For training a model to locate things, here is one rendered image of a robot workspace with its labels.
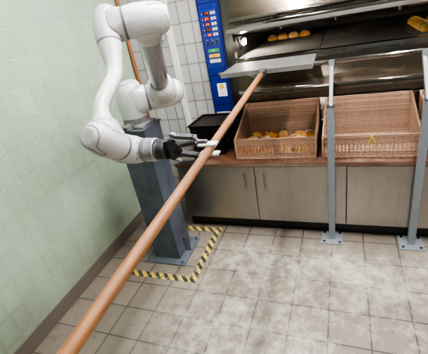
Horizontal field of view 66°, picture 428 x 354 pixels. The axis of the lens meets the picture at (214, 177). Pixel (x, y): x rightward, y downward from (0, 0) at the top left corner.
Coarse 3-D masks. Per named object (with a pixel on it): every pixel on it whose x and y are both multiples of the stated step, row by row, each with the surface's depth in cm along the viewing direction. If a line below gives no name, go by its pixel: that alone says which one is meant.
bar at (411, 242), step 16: (416, 48) 179; (320, 64) 197; (416, 160) 188; (416, 176) 189; (416, 192) 193; (416, 208) 198; (416, 224) 203; (336, 240) 226; (400, 240) 215; (416, 240) 213
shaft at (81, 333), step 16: (256, 80) 174; (224, 128) 125; (192, 176) 98; (176, 192) 90; (160, 224) 81; (144, 240) 75; (128, 256) 71; (128, 272) 68; (112, 288) 64; (96, 304) 61; (80, 320) 59; (96, 320) 59; (80, 336) 56; (64, 352) 54
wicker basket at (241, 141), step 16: (256, 112) 259; (272, 112) 254; (288, 112) 250; (304, 112) 246; (240, 128) 238; (256, 128) 262; (272, 128) 257; (288, 128) 253; (304, 128) 249; (240, 144) 227; (256, 144) 223; (272, 144) 220; (288, 144) 216; (304, 144) 213
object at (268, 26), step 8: (408, 0) 187; (416, 0) 186; (424, 0) 185; (360, 8) 196; (368, 8) 195; (376, 8) 194; (384, 8) 195; (392, 8) 202; (312, 16) 206; (320, 16) 205; (328, 16) 203; (336, 16) 204; (344, 16) 211; (264, 24) 218; (272, 24) 216; (280, 24) 214; (288, 24) 214; (296, 24) 223; (232, 32) 226; (240, 32) 232
